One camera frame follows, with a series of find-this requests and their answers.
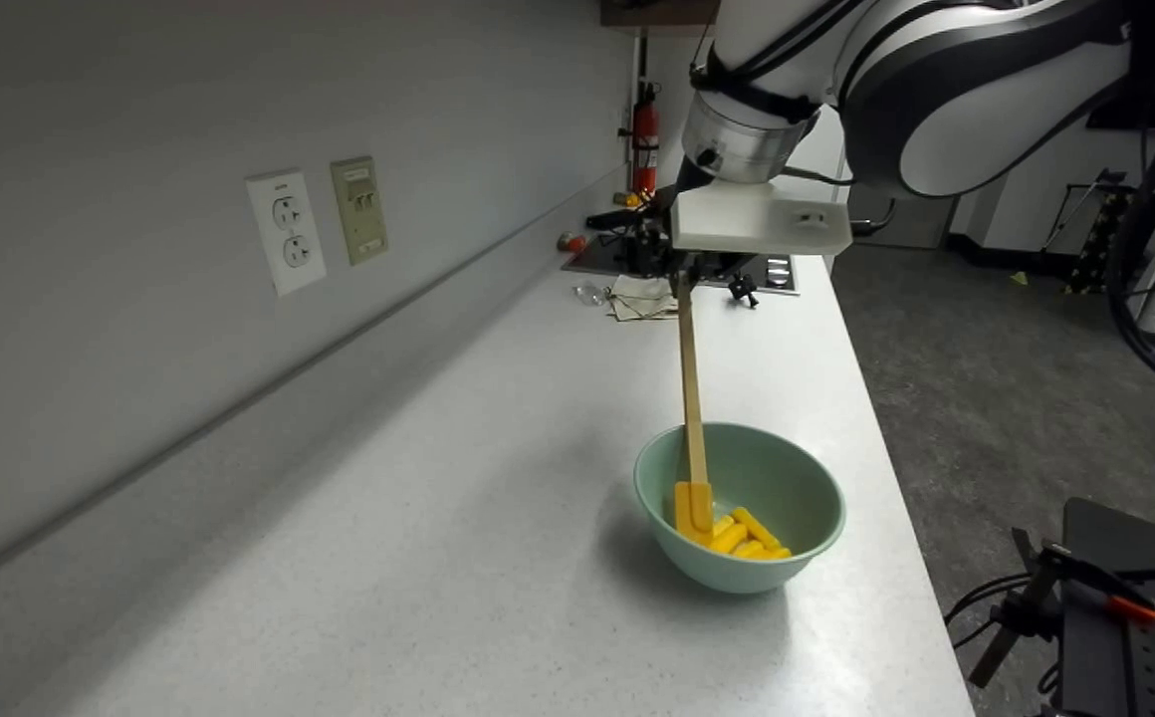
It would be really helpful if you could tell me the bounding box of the yellow food stick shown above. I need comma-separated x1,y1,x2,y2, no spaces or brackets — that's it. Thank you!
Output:
710,515,753,556
733,505,799,562

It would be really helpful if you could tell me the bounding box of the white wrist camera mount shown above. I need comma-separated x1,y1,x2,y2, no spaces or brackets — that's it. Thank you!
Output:
670,178,857,263

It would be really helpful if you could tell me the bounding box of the wooden spoon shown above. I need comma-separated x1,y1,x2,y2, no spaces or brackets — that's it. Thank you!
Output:
670,260,723,544

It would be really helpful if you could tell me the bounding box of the black perforated table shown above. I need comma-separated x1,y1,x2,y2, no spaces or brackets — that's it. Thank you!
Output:
1055,494,1155,717

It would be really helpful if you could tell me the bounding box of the white wall power outlet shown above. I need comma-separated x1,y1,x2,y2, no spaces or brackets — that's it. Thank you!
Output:
244,166,333,300

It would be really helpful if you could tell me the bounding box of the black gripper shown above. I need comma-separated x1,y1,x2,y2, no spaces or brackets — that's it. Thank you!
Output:
629,151,723,303

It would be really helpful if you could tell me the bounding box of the grey door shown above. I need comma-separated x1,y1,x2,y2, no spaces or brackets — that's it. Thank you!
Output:
849,183,959,252

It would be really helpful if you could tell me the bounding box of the wooden wall shelf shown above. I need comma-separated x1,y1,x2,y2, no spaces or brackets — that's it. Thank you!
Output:
598,0,723,31

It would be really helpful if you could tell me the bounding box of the beige cloth bag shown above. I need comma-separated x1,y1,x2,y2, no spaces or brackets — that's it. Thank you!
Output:
602,271,683,327

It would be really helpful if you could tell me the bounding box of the black wire rack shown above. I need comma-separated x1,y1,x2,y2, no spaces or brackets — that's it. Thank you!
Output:
1049,166,1155,300

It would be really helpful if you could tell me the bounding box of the small black clamp mount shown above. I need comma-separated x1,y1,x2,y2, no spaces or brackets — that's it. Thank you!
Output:
723,255,764,312

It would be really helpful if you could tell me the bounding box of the beige wall switch plate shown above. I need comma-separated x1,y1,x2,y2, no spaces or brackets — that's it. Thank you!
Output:
329,151,390,266

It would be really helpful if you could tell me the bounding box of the mint green bowl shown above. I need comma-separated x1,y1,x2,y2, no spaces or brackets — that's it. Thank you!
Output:
627,417,852,598

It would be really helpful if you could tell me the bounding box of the red fire extinguisher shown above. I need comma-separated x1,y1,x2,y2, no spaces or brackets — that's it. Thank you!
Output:
619,28,664,205

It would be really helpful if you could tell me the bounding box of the black tripod with cables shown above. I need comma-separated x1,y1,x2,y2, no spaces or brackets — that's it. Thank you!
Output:
946,531,1075,692

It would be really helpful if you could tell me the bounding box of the black tools pile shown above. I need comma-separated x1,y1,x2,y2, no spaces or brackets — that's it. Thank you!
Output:
561,230,801,300

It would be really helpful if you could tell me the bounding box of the orange handled clamp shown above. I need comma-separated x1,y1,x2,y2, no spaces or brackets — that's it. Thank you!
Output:
1014,524,1155,633

